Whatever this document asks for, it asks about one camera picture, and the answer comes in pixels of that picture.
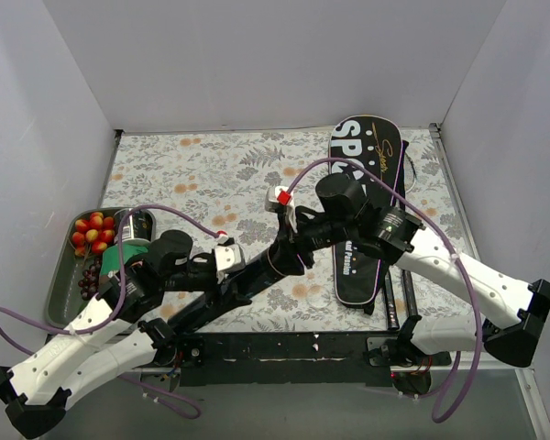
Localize black shuttlecock tube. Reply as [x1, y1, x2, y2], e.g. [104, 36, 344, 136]
[168, 239, 305, 336]

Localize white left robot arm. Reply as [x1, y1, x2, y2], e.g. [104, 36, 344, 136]
[0, 230, 245, 439]

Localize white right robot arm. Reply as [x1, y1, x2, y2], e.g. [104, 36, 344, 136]
[265, 174, 550, 368]

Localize black badminton racket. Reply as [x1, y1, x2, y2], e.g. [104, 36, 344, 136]
[382, 269, 418, 331]

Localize white badminton racket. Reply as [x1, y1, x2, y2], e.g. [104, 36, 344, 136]
[403, 154, 418, 193]

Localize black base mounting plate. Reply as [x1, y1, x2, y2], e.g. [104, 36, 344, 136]
[180, 332, 392, 387]

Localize black printed can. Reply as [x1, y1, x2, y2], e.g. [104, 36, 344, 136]
[113, 208, 156, 247]

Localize floral tablecloth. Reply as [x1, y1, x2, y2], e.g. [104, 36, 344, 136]
[99, 128, 480, 334]

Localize black racket cover bag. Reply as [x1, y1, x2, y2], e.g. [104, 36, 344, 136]
[328, 115, 408, 314]

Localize dark fake grapes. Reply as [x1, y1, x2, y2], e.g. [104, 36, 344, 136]
[77, 257, 102, 301]

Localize red yellow fake fruit bunch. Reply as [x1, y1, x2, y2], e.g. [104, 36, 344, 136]
[69, 210, 116, 258]

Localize dark green tray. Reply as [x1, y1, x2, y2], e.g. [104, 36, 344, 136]
[44, 208, 160, 329]

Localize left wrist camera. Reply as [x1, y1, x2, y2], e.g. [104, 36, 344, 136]
[214, 231, 246, 282]

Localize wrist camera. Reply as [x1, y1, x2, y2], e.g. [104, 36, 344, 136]
[264, 185, 297, 232]
[214, 231, 246, 282]

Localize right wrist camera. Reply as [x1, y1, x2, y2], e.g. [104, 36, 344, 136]
[264, 185, 297, 232]

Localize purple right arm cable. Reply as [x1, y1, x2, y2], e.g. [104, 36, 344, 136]
[283, 158, 485, 423]

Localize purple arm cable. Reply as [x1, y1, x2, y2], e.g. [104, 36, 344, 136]
[283, 158, 485, 423]
[0, 203, 226, 421]

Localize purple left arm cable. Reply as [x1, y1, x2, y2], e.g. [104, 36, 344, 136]
[0, 203, 226, 421]

